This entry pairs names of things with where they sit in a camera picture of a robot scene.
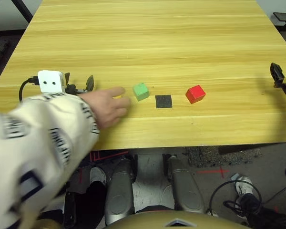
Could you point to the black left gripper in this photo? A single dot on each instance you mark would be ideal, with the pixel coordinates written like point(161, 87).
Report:
point(74, 89)

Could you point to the yellow block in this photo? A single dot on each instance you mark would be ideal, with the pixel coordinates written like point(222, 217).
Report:
point(118, 97)

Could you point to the green block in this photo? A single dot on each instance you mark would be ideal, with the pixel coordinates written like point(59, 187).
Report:
point(141, 91)

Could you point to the red block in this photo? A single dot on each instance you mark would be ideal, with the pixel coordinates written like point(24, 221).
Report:
point(195, 94)

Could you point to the forearm in cream printed sleeve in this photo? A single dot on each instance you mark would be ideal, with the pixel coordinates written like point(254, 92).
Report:
point(38, 143)

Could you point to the bare person hand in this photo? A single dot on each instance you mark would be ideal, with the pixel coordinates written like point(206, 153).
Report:
point(109, 107)

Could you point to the black square marker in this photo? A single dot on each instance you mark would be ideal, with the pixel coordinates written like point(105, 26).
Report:
point(163, 101)

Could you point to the black diagonal bar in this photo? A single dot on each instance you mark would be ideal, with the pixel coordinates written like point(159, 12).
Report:
point(23, 10)

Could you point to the white sneaker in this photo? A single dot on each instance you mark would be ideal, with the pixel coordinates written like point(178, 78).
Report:
point(244, 184)
point(97, 175)

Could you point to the black speckled rubber mat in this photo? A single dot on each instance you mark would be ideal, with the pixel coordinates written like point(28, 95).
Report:
point(212, 155)

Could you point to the grey left robot leg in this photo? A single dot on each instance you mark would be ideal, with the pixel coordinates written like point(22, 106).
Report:
point(120, 190)

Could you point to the grey robot leg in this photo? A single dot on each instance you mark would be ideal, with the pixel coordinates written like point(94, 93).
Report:
point(186, 188)
point(120, 190)

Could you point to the dark trouser leg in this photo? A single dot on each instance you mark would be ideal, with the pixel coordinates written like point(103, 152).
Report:
point(255, 207)
point(90, 205)

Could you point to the grey right robot leg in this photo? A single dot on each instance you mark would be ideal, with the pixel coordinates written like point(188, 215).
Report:
point(186, 188)

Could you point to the gold robot torso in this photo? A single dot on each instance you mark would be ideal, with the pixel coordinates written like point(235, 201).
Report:
point(176, 220)

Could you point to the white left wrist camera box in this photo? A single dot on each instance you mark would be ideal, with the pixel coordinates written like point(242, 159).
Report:
point(50, 81)

